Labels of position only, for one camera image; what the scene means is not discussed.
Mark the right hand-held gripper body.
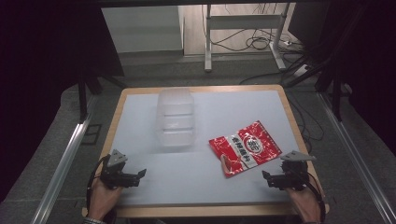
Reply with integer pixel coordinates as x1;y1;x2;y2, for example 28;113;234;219
279;149;318;192

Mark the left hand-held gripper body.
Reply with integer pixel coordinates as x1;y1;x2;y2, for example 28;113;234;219
99;148;129;189

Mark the person's left hand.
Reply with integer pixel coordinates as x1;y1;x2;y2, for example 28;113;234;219
87;177;124;222

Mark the person's right hand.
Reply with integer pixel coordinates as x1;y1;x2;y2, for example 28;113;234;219
285;176;323;224

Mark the red and white snack packet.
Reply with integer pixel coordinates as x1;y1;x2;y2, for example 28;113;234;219
208;119;283;179

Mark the white table mat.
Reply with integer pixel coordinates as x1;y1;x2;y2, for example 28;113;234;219
109;90;303;207

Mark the clear plastic storage container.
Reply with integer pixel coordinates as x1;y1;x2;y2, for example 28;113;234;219
155;87;196;149

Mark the black metal stand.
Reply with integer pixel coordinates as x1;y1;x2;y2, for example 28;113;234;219
314;59;353;123
76;73;129;124

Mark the white power strip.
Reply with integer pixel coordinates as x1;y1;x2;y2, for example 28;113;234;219
293;63;313;77

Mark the light grey panel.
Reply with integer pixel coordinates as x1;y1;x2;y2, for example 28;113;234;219
101;5;185;54

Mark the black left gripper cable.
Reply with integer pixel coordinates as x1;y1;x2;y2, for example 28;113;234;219
85;154;110;216

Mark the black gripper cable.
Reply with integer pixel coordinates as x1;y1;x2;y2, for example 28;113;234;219
306;172;327;224
85;154;110;216

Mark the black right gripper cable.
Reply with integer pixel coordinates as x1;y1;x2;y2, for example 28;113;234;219
306;172;327;224

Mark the black rectangular floor frame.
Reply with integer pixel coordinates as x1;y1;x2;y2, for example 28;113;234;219
81;123;103;146

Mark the aluminium floor rail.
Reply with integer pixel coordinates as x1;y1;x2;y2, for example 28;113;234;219
30;119;95;224
317;91;396;224

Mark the black floor cable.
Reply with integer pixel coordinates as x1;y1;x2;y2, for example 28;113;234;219
285;89;325;154

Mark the black floor cables bundle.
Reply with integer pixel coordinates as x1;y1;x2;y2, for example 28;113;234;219
210;27;304;54

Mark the white metal desk frame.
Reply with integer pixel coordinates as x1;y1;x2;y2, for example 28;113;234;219
204;3;292;73

